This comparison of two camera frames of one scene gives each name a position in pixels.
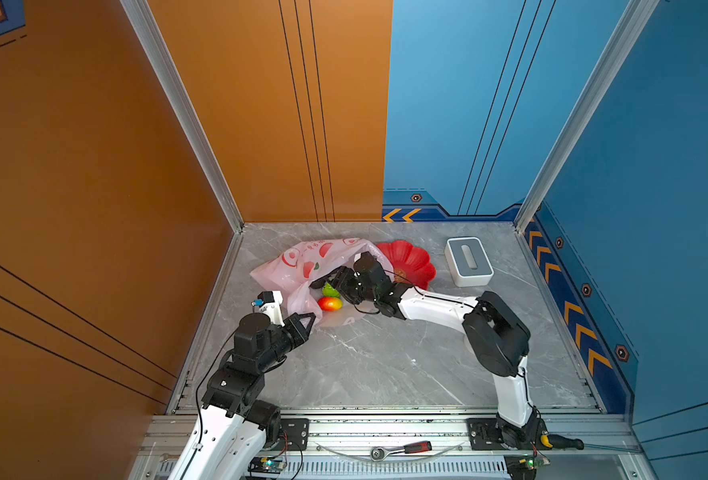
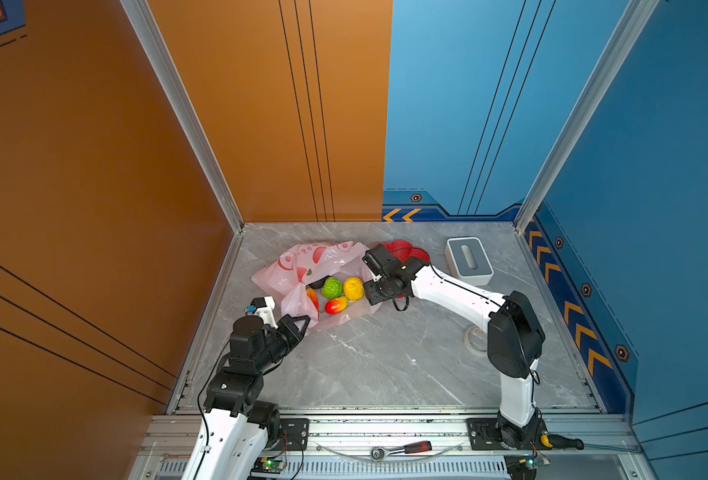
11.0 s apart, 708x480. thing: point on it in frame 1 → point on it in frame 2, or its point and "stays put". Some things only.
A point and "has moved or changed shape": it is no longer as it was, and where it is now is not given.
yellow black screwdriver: (558, 441) stays put
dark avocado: (319, 283) stays put
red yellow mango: (330, 303) has moved or changed shape
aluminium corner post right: (632, 22) stays put
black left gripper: (299, 334) stays put
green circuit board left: (265, 464) stays put
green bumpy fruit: (329, 291) stays put
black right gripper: (341, 281) → (371, 295)
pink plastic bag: (292, 270) has moved or changed shape
